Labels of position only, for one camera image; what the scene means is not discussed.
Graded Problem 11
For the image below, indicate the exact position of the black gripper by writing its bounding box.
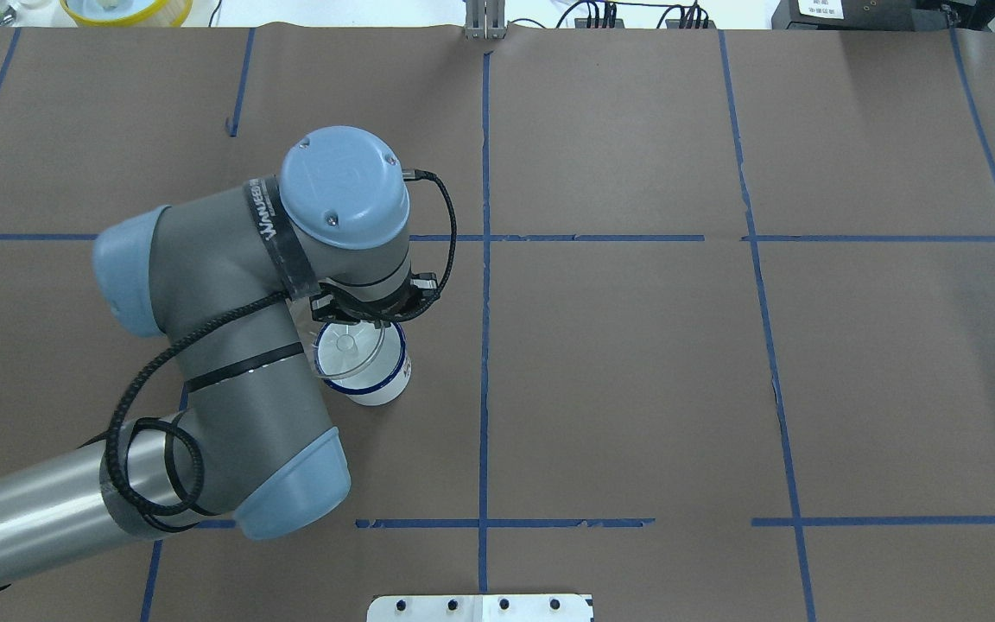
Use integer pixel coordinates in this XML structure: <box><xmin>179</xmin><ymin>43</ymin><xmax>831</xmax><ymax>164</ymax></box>
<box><xmin>309</xmin><ymin>272</ymin><xmax>440</xmax><ymax>324</ymax></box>

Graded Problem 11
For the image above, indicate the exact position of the white enamel cup blue rim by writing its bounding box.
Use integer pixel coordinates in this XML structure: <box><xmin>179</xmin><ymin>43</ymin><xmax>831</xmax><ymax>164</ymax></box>
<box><xmin>321</xmin><ymin>324</ymin><xmax>412</xmax><ymax>407</ymax></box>

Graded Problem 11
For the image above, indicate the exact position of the clear plastic funnel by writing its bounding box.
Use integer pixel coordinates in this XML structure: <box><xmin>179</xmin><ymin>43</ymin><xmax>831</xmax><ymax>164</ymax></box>
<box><xmin>309</xmin><ymin>322</ymin><xmax>384</xmax><ymax>381</ymax></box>

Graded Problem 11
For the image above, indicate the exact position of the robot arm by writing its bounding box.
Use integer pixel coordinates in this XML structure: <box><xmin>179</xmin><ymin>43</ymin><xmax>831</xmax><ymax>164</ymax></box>
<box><xmin>0</xmin><ymin>126</ymin><xmax>453</xmax><ymax>592</ymax></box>

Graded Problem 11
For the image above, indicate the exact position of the brown paper table cover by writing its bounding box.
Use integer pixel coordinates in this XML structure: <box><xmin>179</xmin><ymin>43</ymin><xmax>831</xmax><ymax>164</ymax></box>
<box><xmin>0</xmin><ymin>24</ymin><xmax>995</xmax><ymax>621</ymax></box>

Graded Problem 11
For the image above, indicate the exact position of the white mounting plate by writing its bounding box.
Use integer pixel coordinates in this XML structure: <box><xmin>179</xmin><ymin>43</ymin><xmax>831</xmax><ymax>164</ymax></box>
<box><xmin>366</xmin><ymin>593</ymin><xmax>595</xmax><ymax>621</ymax></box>

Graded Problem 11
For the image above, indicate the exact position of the yellow rimmed bowl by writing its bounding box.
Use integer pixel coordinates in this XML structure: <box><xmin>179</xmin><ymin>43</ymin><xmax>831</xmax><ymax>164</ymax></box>
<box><xmin>59</xmin><ymin>1</ymin><xmax>193</xmax><ymax>28</ymax></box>

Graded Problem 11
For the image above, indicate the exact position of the black device with label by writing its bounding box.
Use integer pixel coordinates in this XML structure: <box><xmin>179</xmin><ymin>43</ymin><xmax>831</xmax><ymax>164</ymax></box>
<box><xmin>770</xmin><ymin>1</ymin><xmax>950</xmax><ymax>32</ymax></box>

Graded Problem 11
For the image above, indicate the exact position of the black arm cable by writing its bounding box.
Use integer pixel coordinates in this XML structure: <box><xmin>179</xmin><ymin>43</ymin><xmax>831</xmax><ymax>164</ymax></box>
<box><xmin>105</xmin><ymin>168</ymin><xmax>458</xmax><ymax>532</ymax></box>

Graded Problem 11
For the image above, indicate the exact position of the aluminium profile post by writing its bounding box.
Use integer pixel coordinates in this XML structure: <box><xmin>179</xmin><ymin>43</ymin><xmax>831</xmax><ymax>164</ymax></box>
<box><xmin>463</xmin><ymin>0</ymin><xmax>508</xmax><ymax>41</ymax></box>

